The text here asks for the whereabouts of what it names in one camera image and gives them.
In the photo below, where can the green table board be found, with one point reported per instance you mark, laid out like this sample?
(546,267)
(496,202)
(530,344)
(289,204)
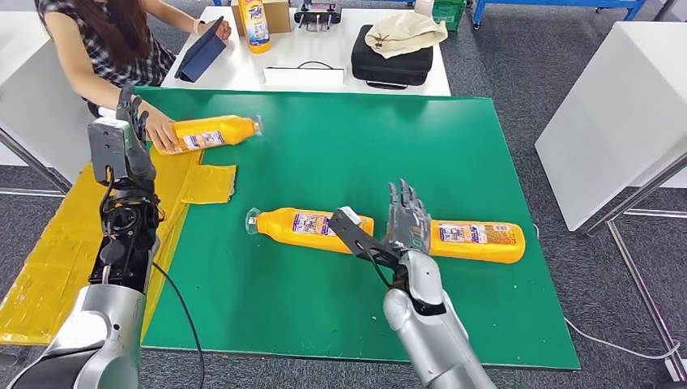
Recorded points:
(472,161)

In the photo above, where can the blue metal rack frame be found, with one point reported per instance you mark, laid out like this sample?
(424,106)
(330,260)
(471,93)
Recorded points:
(558,3)

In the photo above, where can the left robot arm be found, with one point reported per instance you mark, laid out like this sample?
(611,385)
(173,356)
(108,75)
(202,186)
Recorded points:
(113,311)

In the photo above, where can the grey metal desk leg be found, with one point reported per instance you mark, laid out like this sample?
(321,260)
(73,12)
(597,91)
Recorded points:
(32,159)

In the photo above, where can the tablet in blue case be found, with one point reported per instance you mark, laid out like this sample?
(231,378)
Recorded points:
(203,53)

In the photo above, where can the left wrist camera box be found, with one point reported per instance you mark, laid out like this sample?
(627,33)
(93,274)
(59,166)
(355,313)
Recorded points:
(107,150)

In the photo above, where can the beige cloth bag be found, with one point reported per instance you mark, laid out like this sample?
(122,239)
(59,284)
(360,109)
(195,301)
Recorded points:
(408,35)

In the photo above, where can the brown cardboard box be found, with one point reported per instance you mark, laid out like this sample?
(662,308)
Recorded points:
(280,16)

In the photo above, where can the white side table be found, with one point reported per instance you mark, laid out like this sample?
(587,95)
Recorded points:
(617,107)

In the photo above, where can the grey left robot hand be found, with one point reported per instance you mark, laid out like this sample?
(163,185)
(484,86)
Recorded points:
(142,161)

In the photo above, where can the black carrying case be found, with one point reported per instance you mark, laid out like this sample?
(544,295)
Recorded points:
(392,70)

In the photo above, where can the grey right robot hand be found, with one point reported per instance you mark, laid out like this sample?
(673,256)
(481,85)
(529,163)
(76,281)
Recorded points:
(410,225)

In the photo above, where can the white desk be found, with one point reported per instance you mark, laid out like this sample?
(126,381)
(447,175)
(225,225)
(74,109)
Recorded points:
(32,107)

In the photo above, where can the white flat box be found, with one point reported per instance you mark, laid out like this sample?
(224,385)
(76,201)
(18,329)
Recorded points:
(306,78)

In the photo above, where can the person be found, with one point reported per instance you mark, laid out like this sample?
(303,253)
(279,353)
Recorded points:
(145,64)

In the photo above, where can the orange detergent bottle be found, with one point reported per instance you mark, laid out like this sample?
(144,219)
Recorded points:
(225,131)
(284,231)
(483,249)
(255,27)

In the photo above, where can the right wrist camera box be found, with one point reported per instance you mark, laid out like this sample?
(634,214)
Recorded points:
(359,239)

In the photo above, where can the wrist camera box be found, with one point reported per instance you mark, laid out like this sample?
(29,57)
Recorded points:
(107,150)
(359,239)

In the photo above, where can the person's right hand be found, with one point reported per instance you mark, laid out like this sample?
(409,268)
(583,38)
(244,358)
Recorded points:
(161,131)

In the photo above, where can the person's left hand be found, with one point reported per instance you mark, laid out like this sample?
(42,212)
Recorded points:
(214,28)

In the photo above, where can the black controller device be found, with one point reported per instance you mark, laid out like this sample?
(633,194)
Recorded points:
(318,13)

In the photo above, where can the yellow taped cardboard sheet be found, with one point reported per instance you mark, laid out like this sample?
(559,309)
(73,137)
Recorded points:
(48,268)

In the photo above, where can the green plastic crate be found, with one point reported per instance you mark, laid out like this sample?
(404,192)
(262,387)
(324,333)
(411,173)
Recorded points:
(450,15)

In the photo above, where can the grey metal table frame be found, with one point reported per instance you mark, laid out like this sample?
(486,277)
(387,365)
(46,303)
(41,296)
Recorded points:
(642,298)

